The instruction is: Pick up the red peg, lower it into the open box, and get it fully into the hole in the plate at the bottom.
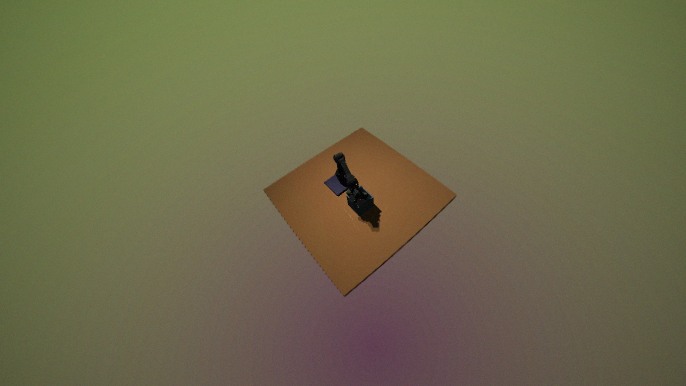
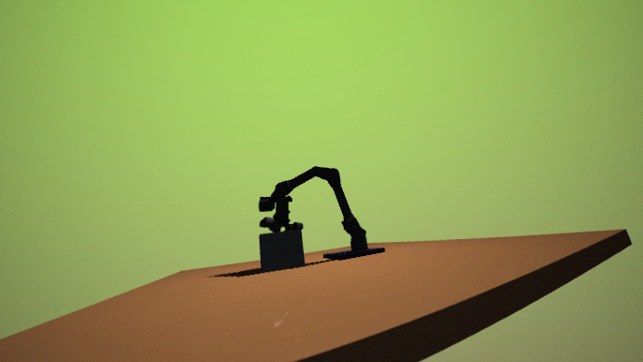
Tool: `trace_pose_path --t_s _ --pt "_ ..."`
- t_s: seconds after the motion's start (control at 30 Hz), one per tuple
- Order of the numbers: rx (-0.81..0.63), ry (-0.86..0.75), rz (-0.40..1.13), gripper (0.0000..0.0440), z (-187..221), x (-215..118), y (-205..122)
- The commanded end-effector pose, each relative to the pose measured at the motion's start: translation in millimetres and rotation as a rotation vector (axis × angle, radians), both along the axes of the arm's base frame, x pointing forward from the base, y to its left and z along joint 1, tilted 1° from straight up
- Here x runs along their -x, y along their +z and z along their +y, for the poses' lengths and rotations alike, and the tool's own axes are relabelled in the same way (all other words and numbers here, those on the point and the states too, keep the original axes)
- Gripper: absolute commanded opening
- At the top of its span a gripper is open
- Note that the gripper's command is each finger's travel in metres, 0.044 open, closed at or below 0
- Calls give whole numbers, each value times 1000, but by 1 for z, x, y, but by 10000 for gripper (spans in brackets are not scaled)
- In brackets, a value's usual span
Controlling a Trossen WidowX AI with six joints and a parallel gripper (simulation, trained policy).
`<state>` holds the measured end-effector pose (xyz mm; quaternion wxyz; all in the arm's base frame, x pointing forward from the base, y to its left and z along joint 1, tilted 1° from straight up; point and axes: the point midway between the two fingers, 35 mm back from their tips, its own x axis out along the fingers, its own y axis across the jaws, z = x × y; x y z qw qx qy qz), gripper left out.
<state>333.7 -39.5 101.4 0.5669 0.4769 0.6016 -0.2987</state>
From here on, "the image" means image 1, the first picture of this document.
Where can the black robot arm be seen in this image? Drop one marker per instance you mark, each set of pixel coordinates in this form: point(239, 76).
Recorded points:
point(342, 169)

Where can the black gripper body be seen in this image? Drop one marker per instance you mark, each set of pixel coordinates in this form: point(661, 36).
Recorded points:
point(363, 197)

